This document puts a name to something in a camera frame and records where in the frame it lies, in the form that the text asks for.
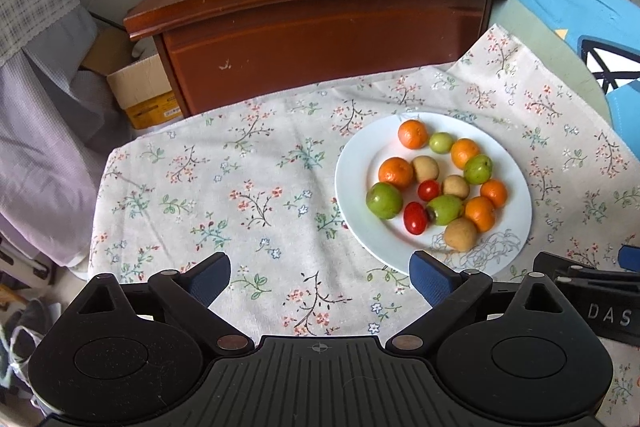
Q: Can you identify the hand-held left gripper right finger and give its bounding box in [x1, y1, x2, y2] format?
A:
[386, 251, 576, 354]

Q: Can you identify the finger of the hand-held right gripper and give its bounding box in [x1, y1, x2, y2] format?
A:
[532, 244, 640, 293]

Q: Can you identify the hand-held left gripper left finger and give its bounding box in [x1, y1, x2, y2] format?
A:
[77, 252, 252, 354]

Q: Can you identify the large tan longan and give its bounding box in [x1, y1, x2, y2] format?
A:
[444, 217, 480, 253]

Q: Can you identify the oval red cherry tomato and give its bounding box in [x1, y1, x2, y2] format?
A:
[403, 201, 428, 236]

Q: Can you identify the green jujube with brown end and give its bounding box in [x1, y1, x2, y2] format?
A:
[426, 194, 466, 226]

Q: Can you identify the round red cherry tomato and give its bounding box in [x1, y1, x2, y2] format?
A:
[417, 179, 441, 202]

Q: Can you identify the large green jujube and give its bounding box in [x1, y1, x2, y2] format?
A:
[366, 182, 404, 220]

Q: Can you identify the small orange tangerine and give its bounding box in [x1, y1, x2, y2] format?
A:
[480, 179, 509, 209]

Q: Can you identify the large orange tangerine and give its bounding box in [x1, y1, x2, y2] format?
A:
[378, 157, 415, 189]

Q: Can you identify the white oval plate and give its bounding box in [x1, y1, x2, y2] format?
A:
[334, 112, 533, 278]

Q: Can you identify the small green jujube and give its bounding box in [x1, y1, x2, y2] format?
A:
[429, 132, 455, 154]

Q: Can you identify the floral tablecloth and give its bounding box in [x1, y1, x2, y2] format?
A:
[87, 24, 640, 418]

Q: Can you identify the open cardboard box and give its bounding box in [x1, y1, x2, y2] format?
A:
[80, 27, 183, 130]

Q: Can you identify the pale green bed sheet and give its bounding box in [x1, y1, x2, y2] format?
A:
[487, 0, 616, 125]

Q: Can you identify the lilac cloth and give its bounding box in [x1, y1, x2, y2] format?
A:
[0, 7, 136, 268]

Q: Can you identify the brown wooden nightstand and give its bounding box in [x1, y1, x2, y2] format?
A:
[123, 0, 511, 118]

